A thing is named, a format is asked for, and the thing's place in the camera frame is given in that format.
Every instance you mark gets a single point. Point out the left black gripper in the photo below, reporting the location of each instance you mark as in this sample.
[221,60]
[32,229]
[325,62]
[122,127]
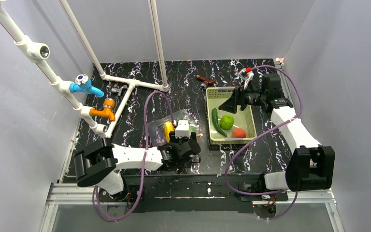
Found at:
[179,140]

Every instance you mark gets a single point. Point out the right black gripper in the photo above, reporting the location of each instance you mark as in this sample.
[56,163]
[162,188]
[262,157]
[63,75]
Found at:
[239,99]

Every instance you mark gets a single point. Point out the dark green fake chili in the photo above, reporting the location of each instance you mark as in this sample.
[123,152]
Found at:
[217,127]

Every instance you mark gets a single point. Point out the clear zip top bag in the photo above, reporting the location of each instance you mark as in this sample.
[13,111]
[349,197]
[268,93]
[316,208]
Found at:
[159,130]

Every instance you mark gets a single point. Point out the red fake tomato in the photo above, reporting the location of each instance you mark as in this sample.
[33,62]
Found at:
[239,133]

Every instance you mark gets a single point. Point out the green fake cucumber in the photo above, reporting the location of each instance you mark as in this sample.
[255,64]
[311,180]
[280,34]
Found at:
[193,128]

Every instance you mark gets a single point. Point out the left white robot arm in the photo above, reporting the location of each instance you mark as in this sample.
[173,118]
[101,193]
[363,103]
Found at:
[97,163]

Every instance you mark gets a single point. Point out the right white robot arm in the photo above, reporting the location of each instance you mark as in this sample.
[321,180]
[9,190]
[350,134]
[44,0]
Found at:
[311,165]

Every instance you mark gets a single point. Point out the yellow-green plastic basket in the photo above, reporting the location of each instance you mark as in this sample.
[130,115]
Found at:
[215,96]

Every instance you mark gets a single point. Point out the orange plastic faucet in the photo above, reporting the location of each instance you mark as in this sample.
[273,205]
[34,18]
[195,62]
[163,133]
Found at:
[107,111]

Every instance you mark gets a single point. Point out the grey metal faucet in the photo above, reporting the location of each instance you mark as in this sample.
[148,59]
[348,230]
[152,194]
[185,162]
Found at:
[118,90]

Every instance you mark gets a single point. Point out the blue plastic faucet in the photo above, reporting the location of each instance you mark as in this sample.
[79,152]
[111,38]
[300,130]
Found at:
[83,83]

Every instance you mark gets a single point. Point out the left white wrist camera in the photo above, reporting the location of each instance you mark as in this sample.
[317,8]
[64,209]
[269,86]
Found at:
[182,129]

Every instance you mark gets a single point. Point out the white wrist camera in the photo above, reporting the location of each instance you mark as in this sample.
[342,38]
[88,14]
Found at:
[182,129]
[247,75]

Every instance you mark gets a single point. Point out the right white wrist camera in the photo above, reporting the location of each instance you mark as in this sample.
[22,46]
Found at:
[247,75]

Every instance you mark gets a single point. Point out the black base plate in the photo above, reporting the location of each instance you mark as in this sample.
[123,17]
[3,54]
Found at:
[205,192]

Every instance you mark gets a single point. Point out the aluminium frame rail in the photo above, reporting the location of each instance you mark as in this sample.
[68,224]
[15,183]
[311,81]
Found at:
[72,206]

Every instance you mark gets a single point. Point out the white PVC pipe frame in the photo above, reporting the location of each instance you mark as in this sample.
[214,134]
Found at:
[40,56]

